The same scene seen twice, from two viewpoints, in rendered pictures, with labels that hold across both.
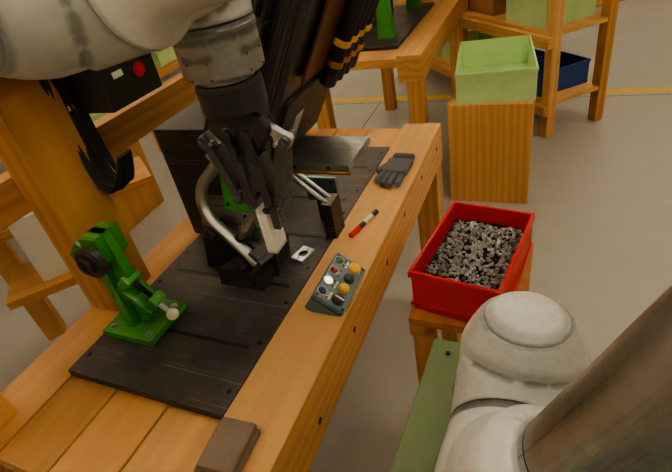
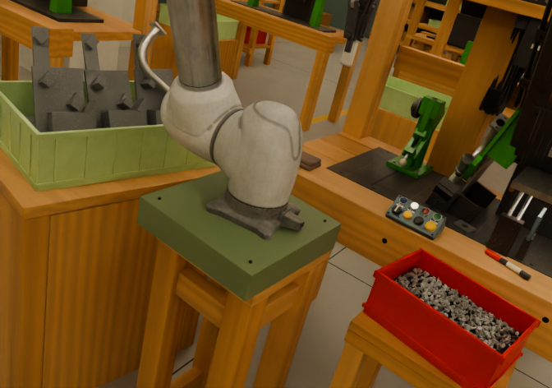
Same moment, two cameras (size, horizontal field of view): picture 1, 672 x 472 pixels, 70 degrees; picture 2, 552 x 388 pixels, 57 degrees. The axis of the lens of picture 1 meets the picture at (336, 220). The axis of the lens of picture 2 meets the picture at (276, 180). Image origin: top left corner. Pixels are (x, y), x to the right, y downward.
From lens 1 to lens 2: 1.41 m
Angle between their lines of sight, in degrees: 79
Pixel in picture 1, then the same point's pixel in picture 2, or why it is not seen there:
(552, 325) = (264, 106)
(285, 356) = (358, 191)
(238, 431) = (309, 159)
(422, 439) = not seen: hidden behind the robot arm
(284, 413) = (317, 179)
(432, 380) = (306, 207)
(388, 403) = not seen: outside the picture
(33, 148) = (476, 55)
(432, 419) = not seen: hidden behind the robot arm
